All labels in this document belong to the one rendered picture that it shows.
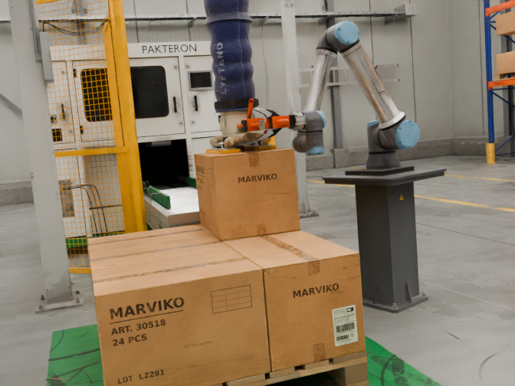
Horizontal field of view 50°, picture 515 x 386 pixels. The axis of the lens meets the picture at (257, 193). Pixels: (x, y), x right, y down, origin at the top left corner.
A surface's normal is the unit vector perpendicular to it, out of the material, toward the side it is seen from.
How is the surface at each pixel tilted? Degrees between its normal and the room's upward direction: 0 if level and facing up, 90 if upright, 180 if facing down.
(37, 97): 90
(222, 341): 90
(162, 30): 90
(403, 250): 90
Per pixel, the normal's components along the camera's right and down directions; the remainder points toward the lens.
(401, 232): 0.62, 0.04
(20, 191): 0.32, 0.08
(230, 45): 0.06, -0.12
